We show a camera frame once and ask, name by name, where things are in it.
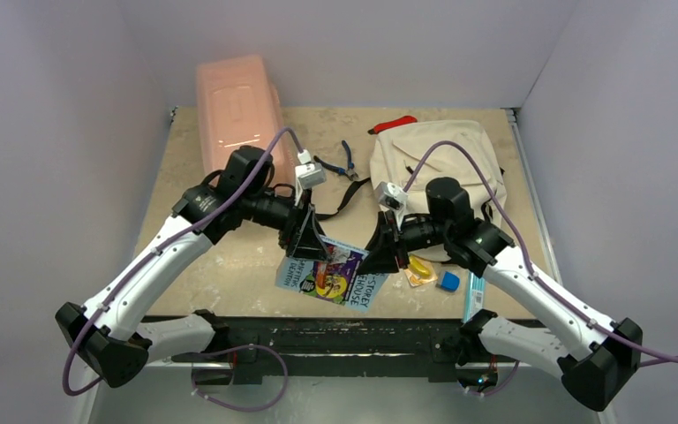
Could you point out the cream canvas backpack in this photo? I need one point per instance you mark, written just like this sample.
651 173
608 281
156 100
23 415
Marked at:
412 155

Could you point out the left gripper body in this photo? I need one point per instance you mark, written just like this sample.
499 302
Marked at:
288 232

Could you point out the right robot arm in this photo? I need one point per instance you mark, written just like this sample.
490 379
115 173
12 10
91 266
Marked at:
526 287

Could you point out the banana eraser blister pack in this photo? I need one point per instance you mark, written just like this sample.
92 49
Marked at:
420 272

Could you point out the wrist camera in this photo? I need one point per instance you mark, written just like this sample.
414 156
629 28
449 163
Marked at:
308 174
394 198

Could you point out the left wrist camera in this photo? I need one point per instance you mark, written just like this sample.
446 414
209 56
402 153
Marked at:
308 174

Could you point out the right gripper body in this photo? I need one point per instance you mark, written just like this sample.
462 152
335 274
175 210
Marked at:
390 235

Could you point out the blue grey eraser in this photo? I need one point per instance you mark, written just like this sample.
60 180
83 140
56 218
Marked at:
449 282

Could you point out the blue pencil pack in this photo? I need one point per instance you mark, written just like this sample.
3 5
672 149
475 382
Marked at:
475 293

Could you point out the pink plastic storage box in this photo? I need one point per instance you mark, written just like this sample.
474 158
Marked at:
237 105

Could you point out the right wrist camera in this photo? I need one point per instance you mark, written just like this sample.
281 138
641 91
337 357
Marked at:
394 198

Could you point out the red handled utility knife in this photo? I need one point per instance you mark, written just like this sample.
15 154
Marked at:
383 126

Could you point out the treehouse storey paperback book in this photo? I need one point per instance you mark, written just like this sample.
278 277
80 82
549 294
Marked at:
336 280

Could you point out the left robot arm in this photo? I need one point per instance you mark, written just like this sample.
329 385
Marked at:
169 257

